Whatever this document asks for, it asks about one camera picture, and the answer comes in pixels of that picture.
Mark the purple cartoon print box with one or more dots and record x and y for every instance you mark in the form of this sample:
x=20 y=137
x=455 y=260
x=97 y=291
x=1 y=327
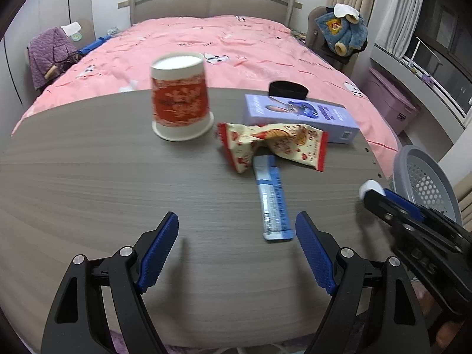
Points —
x=324 y=118

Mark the white folded cloth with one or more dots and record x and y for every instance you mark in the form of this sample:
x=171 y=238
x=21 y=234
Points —
x=70 y=27

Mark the red and white paper cup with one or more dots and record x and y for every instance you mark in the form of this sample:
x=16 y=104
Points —
x=180 y=99

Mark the white window rail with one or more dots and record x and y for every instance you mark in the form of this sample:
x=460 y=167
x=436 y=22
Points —
x=416 y=49

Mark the small white round piece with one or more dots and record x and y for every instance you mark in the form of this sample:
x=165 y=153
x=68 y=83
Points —
x=370 y=187

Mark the white bay window ledge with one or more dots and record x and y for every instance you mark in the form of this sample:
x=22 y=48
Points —
x=442 y=118

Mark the black elastic band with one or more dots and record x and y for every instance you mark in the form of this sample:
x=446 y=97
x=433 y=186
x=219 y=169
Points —
x=287 y=90

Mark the grey brown chair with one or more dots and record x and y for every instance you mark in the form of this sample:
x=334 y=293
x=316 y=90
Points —
x=313 y=25

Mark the small purple toy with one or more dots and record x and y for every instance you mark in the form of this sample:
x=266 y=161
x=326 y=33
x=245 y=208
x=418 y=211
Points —
x=427 y=78

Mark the blue plush jacket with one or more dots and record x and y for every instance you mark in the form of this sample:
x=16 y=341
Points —
x=346 y=29

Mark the purple fuzzy robe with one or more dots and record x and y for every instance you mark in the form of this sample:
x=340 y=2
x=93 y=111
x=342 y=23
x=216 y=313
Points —
x=44 y=55

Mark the blue long box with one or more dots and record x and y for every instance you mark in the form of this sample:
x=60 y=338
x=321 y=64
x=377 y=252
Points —
x=94 y=44

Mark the black garment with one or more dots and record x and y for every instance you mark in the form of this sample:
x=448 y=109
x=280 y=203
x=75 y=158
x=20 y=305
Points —
x=363 y=46

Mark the pink storage box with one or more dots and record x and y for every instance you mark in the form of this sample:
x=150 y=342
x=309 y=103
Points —
x=387 y=99

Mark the small printed pouch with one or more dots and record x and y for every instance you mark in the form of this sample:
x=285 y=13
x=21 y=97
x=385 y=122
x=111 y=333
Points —
x=112 y=30

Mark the pink printed blanket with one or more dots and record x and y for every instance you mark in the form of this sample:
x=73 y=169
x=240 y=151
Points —
x=239 y=44

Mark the white sheer curtain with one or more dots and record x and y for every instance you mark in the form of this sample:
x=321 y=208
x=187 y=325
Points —
x=405 y=7

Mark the white wardrobe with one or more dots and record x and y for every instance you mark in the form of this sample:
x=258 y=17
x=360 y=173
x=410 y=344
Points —
x=18 y=62

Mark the person's purple fuzzy clothing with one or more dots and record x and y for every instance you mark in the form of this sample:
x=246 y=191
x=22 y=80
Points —
x=116 y=343

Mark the white cloth with trim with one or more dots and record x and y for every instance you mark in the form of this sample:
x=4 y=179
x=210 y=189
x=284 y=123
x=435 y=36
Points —
x=343 y=9

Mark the red and white snack wrapper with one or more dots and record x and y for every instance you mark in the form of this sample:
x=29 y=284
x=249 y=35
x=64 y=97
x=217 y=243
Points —
x=287 y=140

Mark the blue strip packet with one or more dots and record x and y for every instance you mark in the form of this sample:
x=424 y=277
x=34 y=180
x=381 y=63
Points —
x=274 y=199

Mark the grey perforated plastic basket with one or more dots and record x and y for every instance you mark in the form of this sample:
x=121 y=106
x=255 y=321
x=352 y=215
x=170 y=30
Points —
x=405 y=166

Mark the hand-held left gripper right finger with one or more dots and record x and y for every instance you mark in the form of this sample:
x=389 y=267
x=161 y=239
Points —
x=315 y=254

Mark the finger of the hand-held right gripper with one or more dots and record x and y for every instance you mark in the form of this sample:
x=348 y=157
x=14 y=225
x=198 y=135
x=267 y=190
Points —
x=383 y=210
x=403 y=201

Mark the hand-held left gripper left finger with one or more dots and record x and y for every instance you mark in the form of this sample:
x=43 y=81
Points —
x=158 y=250

